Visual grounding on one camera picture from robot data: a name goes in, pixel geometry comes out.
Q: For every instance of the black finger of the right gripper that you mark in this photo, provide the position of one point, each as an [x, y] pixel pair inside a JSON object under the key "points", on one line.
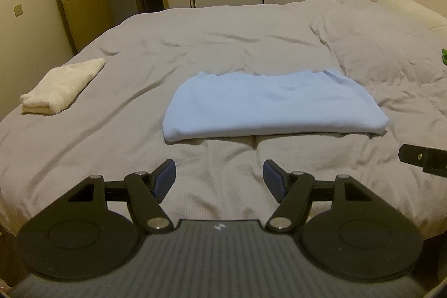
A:
{"points": [[432, 161]]}

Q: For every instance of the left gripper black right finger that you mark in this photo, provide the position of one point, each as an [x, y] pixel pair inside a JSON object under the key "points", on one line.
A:
{"points": [[342, 226]]}

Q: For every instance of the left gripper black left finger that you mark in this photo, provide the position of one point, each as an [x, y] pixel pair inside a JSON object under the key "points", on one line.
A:
{"points": [[97, 226]]}

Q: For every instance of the light blue sweatshirt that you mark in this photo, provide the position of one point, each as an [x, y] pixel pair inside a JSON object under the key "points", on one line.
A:
{"points": [[239, 104]]}

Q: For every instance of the green object on bed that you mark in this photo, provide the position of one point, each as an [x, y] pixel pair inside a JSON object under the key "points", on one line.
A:
{"points": [[444, 56]]}

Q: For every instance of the white pillow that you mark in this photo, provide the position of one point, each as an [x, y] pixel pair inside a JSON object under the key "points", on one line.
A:
{"points": [[413, 11]]}

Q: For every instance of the cream folded fluffy garment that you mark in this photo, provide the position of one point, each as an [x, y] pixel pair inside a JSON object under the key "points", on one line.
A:
{"points": [[60, 87]]}

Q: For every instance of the wall light switch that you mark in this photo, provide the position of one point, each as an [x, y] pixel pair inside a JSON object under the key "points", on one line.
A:
{"points": [[18, 10]]}

